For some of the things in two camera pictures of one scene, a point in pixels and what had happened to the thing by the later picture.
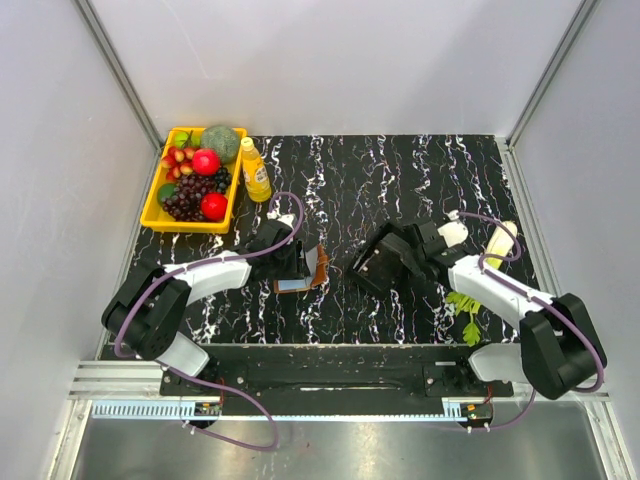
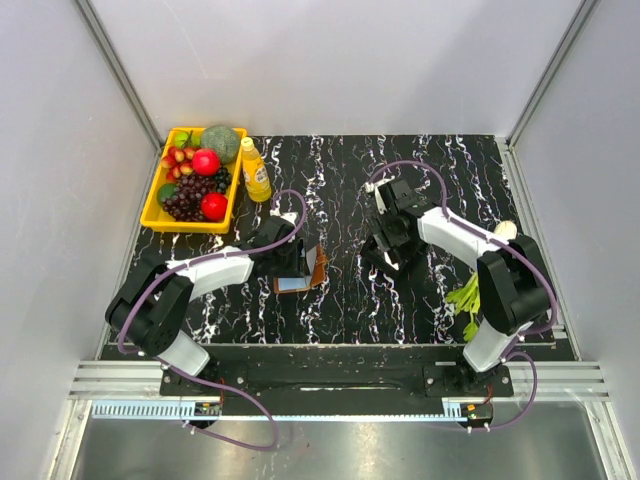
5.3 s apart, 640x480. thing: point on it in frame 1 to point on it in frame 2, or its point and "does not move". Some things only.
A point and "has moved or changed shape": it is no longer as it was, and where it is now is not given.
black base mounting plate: [333, 379] does not move
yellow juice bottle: [255, 172] does not move
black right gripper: [409, 257] to [379, 225]
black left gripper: [298, 268] does not move
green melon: [224, 139] does not move
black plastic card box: [380, 267] has moved or changed shape
